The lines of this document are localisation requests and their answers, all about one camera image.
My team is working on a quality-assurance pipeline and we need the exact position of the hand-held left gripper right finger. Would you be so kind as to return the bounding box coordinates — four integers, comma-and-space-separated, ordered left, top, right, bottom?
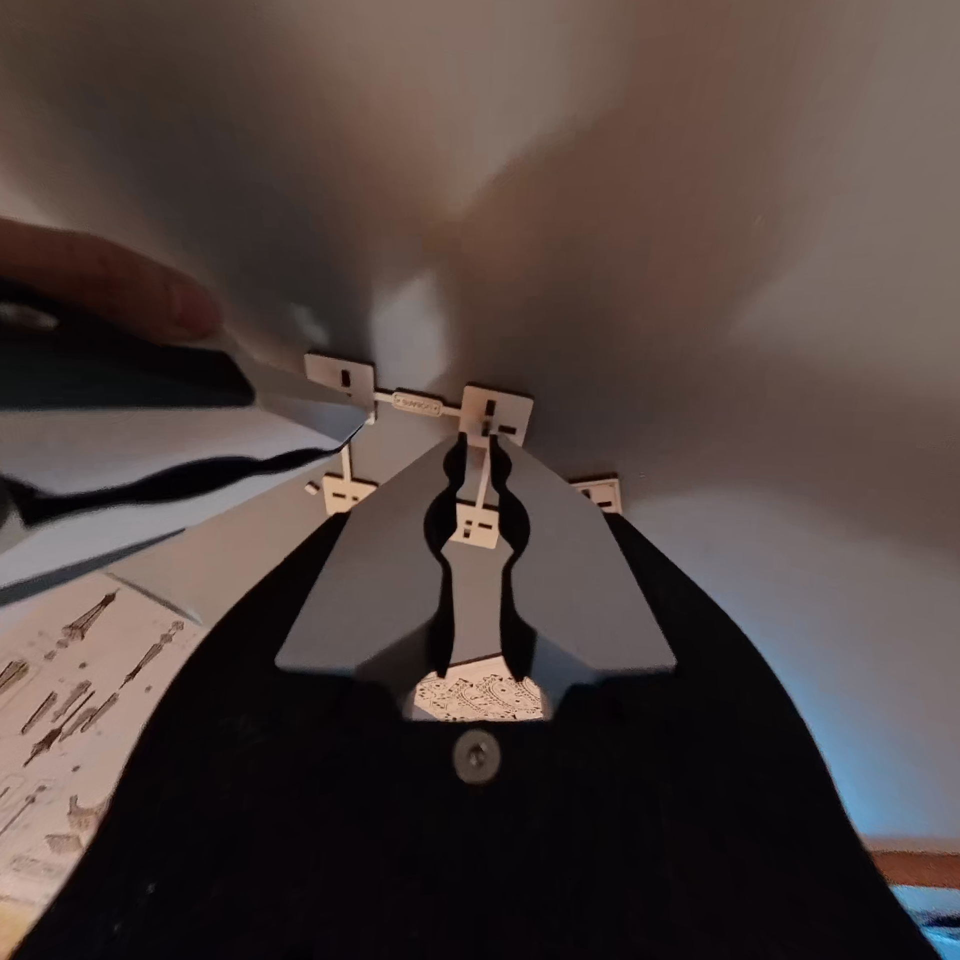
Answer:
489, 435, 678, 717

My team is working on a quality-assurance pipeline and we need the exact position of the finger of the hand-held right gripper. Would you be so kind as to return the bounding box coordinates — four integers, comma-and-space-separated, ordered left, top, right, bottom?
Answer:
0, 346, 374, 502
0, 459, 335, 609

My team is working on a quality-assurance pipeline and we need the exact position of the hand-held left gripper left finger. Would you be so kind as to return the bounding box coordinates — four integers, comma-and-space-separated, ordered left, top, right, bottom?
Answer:
273, 433, 468, 717

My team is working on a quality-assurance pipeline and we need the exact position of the wooden linked squares piece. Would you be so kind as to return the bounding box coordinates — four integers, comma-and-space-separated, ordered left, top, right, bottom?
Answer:
303, 351, 536, 554

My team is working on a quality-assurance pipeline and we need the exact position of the person's right hand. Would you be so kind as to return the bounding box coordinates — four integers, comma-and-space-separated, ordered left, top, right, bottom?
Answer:
0, 216, 224, 342

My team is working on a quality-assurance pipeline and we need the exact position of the bordered wooden square tile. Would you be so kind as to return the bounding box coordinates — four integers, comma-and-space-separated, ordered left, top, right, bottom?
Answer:
568, 472, 625, 516

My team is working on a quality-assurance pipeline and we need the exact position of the engraved wooden rectangular plate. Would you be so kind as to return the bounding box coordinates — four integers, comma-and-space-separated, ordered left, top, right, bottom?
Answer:
411, 669, 546, 723

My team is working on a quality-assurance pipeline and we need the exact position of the paper instruction sheet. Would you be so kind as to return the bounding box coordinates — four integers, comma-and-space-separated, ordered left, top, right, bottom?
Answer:
0, 570, 205, 905

